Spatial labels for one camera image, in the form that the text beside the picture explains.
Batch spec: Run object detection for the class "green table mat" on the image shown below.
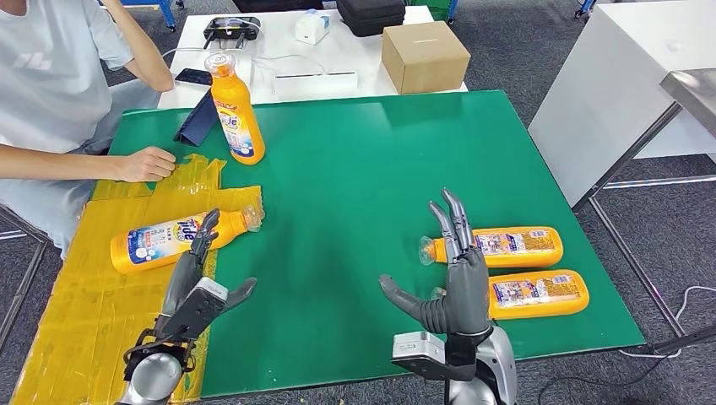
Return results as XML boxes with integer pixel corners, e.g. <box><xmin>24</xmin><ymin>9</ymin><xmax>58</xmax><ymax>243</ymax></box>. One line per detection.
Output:
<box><xmin>109</xmin><ymin>90</ymin><xmax>647</xmax><ymax>399</ymax></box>

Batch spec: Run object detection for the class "steel table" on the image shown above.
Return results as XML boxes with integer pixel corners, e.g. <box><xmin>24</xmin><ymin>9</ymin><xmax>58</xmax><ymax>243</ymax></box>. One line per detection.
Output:
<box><xmin>571</xmin><ymin>67</ymin><xmax>716</xmax><ymax>357</ymax></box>

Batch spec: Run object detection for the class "white floor cable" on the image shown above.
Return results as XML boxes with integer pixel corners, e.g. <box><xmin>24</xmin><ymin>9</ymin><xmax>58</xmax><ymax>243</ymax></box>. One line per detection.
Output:
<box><xmin>617</xmin><ymin>285</ymin><xmax>716</xmax><ymax>360</ymax></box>

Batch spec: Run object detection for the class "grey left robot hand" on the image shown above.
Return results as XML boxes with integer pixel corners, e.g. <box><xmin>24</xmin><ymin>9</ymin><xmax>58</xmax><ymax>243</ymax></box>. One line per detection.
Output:
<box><xmin>155</xmin><ymin>208</ymin><xmax>258</xmax><ymax>335</ymax></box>

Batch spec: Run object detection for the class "person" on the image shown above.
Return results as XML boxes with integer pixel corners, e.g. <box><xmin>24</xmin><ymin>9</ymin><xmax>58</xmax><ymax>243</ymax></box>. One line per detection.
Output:
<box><xmin>0</xmin><ymin>0</ymin><xmax>176</xmax><ymax>261</ymax></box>

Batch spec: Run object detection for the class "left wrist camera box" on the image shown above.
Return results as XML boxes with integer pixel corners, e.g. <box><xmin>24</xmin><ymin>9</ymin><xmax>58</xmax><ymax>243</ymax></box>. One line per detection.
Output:
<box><xmin>173</xmin><ymin>278</ymin><xmax>231</xmax><ymax>342</ymax></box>

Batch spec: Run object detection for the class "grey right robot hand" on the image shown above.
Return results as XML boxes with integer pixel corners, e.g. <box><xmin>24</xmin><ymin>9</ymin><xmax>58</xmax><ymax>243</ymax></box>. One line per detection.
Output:
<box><xmin>378</xmin><ymin>188</ymin><xmax>493</xmax><ymax>337</ymax></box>

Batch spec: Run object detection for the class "person's right hand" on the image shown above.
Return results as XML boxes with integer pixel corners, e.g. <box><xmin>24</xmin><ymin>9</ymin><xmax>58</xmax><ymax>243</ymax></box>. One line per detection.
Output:
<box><xmin>116</xmin><ymin>146</ymin><xmax>178</xmax><ymax>185</ymax></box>

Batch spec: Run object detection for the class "green crate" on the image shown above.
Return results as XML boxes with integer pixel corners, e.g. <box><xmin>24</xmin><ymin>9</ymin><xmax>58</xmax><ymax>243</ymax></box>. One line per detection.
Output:
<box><xmin>404</xmin><ymin>0</ymin><xmax>452</xmax><ymax>22</ymax></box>

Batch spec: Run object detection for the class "brown cardboard box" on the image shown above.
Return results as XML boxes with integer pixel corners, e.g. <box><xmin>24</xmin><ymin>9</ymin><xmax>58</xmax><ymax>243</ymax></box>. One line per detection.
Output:
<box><xmin>381</xmin><ymin>21</ymin><xmax>471</xmax><ymax>95</ymax></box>

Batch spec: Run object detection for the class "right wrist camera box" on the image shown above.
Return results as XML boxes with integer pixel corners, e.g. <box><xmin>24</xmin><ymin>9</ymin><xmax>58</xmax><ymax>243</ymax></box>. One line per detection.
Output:
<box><xmin>390</xmin><ymin>331</ymin><xmax>476</xmax><ymax>383</ymax></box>

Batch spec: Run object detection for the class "black phone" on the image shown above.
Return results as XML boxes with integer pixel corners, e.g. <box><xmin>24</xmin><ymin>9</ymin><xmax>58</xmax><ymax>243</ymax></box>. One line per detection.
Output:
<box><xmin>174</xmin><ymin>67</ymin><xmax>214</xmax><ymax>87</ymax></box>

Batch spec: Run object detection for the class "black bag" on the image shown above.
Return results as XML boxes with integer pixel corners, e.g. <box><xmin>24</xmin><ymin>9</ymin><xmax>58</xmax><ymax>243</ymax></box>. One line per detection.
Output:
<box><xmin>231</xmin><ymin>0</ymin><xmax>324</xmax><ymax>14</ymax></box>

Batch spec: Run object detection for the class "white tissue box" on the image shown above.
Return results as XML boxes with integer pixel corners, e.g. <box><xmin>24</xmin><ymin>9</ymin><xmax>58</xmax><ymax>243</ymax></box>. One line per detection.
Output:
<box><xmin>295</xmin><ymin>9</ymin><xmax>331</xmax><ymax>46</ymax></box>

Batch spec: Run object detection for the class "white table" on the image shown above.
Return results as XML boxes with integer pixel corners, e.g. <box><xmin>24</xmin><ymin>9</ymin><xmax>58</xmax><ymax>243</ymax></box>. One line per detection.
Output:
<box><xmin>158</xmin><ymin>5</ymin><xmax>469</xmax><ymax>110</ymax></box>

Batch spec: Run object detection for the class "grey metal chair frame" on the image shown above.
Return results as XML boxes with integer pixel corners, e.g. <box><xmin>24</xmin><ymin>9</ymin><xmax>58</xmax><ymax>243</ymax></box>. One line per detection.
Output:
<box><xmin>0</xmin><ymin>203</ymin><xmax>52</xmax><ymax>354</ymax></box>

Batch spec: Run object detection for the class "black hard case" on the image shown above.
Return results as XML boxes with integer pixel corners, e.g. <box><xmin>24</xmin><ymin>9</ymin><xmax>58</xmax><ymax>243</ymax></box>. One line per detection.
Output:
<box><xmin>335</xmin><ymin>0</ymin><xmax>407</xmax><ymax>38</ymax></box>

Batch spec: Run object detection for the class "blue tablet case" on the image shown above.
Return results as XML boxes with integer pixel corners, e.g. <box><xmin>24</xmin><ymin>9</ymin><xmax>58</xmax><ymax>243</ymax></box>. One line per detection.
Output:
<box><xmin>173</xmin><ymin>89</ymin><xmax>220</xmax><ymax>148</ymax></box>

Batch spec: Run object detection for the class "white cabinet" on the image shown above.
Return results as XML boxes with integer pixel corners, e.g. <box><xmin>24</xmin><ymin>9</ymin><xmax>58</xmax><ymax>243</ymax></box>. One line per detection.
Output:
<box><xmin>527</xmin><ymin>1</ymin><xmax>716</xmax><ymax>208</ymax></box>

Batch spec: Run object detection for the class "white power strip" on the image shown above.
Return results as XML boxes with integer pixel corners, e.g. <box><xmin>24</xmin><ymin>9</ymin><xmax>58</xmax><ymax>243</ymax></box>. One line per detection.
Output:
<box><xmin>273</xmin><ymin>71</ymin><xmax>359</xmax><ymax>100</ymax></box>

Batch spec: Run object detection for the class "orange detergent bottle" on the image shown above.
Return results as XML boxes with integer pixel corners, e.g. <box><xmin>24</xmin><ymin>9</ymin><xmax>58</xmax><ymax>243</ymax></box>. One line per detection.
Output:
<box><xmin>110</xmin><ymin>203</ymin><xmax>266</xmax><ymax>275</ymax></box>
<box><xmin>431</xmin><ymin>269</ymin><xmax>591</xmax><ymax>321</ymax></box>
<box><xmin>418</xmin><ymin>225</ymin><xmax>564</xmax><ymax>269</ymax></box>
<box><xmin>203</xmin><ymin>51</ymin><xmax>266</xmax><ymax>166</ymax></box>

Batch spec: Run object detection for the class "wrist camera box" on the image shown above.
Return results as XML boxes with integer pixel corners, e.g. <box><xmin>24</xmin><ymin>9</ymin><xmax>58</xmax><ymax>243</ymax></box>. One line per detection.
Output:
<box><xmin>173</xmin><ymin>278</ymin><xmax>231</xmax><ymax>342</ymax></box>
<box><xmin>390</xmin><ymin>331</ymin><xmax>476</xmax><ymax>383</ymax></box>

